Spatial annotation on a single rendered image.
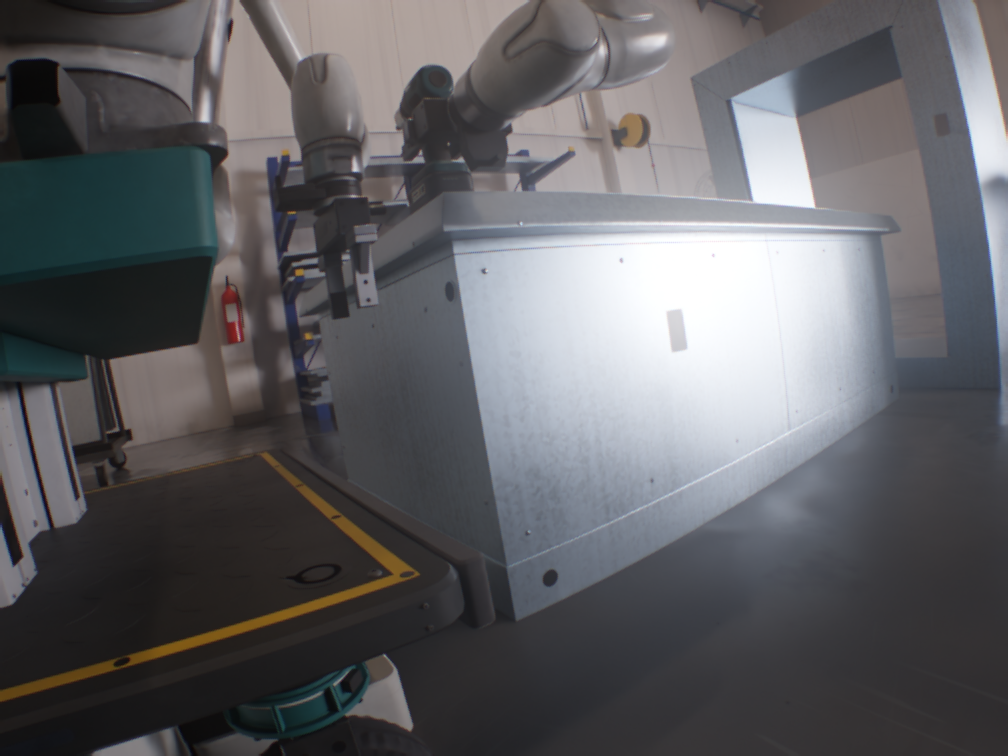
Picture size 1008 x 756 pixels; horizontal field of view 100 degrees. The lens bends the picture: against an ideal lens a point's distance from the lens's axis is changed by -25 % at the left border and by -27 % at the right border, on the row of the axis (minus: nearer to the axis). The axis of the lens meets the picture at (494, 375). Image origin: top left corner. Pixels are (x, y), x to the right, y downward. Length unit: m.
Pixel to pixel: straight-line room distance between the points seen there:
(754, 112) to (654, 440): 2.23
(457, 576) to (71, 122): 0.31
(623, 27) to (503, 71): 0.17
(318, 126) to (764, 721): 0.92
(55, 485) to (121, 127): 0.49
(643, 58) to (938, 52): 1.78
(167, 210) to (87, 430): 2.94
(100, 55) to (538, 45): 0.39
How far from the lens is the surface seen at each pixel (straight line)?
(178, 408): 5.51
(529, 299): 0.85
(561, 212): 0.84
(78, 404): 3.25
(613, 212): 0.91
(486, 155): 0.73
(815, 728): 0.67
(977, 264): 2.28
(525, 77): 0.61
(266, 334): 5.50
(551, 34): 0.58
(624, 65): 0.70
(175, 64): 0.39
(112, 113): 0.34
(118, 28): 0.35
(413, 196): 0.88
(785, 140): 3.17
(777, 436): 1.39
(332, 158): 0.80
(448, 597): 0.32
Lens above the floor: 0.45
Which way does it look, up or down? 5 degrees down
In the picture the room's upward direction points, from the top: 9 degrees counter-clockwise
